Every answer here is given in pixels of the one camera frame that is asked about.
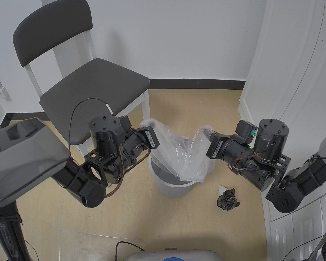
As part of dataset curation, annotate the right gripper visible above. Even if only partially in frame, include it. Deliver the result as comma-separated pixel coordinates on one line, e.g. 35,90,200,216
207,133,255,168

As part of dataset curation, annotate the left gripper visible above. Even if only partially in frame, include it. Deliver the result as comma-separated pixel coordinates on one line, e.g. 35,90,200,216
124,126,160,161

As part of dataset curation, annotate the clear plastic bag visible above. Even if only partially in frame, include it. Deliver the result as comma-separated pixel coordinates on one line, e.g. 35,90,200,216
139,118,216,183

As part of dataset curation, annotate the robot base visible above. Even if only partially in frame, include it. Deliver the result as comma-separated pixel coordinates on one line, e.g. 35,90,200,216
124,249,221,261

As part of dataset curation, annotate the white trash bin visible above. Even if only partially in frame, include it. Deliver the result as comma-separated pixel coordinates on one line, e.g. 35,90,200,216
148,136,197,198

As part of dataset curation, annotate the grey padded white chair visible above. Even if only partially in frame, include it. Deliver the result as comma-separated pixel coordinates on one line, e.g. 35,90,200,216
12,0,150,153

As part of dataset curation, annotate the white wardrobe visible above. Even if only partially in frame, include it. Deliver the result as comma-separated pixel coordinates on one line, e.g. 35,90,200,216
239,0,326,261

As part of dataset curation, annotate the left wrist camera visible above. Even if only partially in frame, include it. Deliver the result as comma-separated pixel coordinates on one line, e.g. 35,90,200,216
119,115,133,132

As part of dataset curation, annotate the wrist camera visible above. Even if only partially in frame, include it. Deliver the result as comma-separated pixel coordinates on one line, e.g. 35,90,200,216
235,120,258,145
119,115,133,132

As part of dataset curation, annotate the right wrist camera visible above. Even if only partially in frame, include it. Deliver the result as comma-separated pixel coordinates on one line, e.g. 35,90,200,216
235,120,258,145

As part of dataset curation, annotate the black cable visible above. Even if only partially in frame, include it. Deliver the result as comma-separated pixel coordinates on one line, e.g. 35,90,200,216
115,241,145,261
69,98,113,148
285,235,326,261

